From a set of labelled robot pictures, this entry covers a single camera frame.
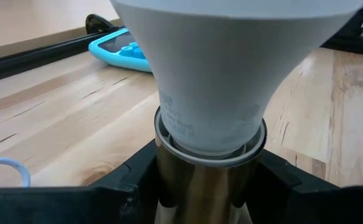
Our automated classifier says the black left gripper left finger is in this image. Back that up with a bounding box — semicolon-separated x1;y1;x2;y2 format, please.
0;139;159;224

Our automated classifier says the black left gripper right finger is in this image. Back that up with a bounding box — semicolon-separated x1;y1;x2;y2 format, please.
240;149;363;224

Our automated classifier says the white lamp cord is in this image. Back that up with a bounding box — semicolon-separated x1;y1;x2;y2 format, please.
0;157;32;189

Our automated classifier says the brass lamp socket base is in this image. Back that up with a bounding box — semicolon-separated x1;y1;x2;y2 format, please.
154;105;268;224

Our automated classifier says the white lightbulb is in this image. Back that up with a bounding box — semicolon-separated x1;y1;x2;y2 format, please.
109;0;363;156

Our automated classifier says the blue calculator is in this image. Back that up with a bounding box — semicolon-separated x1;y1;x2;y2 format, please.
88;27;153;73

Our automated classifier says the black aluminium table frame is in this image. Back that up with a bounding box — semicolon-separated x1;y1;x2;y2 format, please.
0;13;129;85

